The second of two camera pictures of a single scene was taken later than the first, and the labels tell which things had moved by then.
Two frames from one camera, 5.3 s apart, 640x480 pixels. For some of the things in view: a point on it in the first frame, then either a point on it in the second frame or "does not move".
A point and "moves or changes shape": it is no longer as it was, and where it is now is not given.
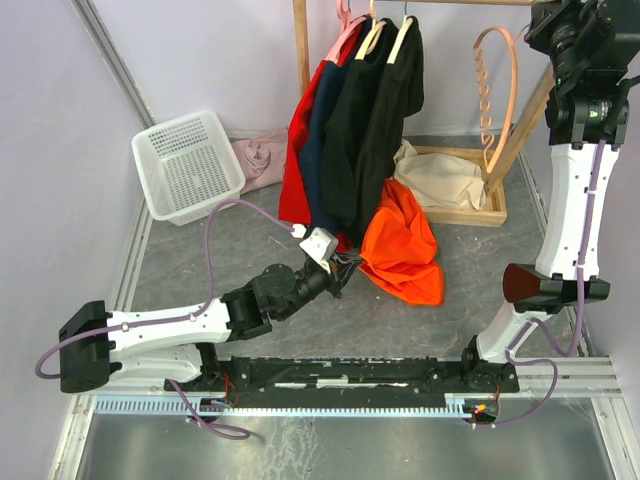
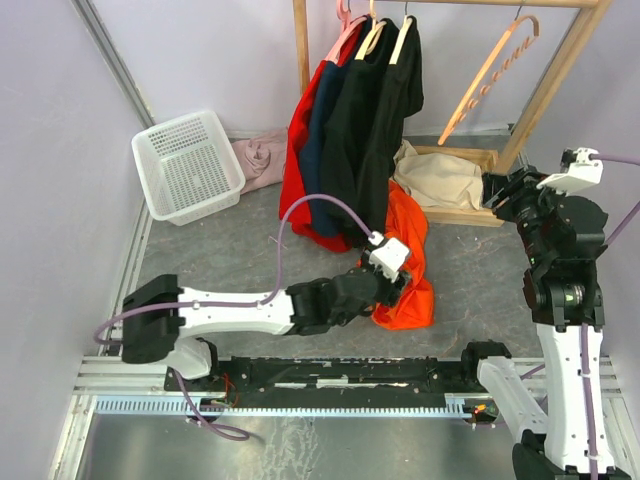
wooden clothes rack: [494, 213] does not move
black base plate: [324, 382] does not move
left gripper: [340, 268] to [392, 291]
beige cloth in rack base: [439, 180] does not move
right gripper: [549, 14] to [518, 185]
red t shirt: [292, 204] does not move
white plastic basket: [186, 165] does not move
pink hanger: [347, 27] does not move
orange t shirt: [399, 248] moves or changes shape
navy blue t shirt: [312, 144] does not move
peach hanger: [484, 99] to [471, 98]
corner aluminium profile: [115, 63] does not move
